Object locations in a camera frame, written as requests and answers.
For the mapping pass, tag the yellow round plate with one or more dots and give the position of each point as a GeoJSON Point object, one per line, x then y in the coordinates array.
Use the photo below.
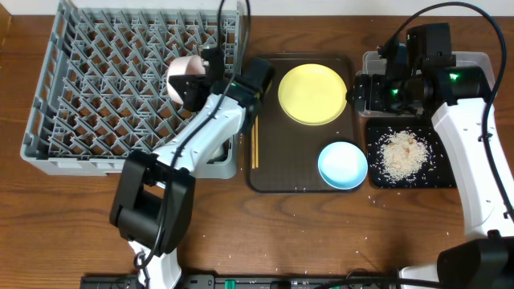
{"type": "Point", "coordinates": [312, 94]}

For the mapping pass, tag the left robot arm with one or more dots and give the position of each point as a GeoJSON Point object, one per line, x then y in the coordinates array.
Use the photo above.
{"type": "Point", "coordinates": [153, 203]}

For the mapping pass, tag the white pink shallow bowl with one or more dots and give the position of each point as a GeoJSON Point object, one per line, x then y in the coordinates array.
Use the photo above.
{"type": "Point", "coordinates": [186, 65]}

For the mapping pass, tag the clear plastic bin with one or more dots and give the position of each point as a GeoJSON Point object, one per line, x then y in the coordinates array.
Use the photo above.
{"type": "Point", "coordinates": [372, 64]}

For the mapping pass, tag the grey plastic dish rack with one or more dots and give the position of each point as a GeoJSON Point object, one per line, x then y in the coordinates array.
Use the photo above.
{"type": "Point", "coordinates": [102, 91]}

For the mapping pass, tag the light blue bowl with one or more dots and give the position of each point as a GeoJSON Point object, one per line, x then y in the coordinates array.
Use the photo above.
{"type": "Point", "coordinates": [342, 165]}

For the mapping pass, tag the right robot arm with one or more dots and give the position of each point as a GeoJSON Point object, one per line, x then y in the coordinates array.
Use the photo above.
{"type": "Point", "coordinates": [458, 102]}

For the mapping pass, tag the black rectangular tray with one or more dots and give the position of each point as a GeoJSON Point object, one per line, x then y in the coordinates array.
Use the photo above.
{"type": "Point", "coordinates": [437, 174]}

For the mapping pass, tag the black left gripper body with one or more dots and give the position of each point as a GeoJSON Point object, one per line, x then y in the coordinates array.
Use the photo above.
{"type": "Point", "coordinates": [193, 93]}

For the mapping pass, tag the rice leftovers pile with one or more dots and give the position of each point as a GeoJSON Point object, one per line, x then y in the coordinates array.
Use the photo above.
{"type": "Point", "coordinates": [401, 156]}

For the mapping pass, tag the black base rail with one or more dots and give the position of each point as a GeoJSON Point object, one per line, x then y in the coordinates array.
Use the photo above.
{"type": "Point", "coordinates": [215, 282]}

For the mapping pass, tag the dark brown serving tray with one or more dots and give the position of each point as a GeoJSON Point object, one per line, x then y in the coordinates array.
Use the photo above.
{"type": "Point", "coordinates": [288, 150]}

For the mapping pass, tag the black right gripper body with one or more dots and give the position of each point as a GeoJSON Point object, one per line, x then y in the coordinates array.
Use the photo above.
{"type": "Point", "coordinates": [387, 95]}

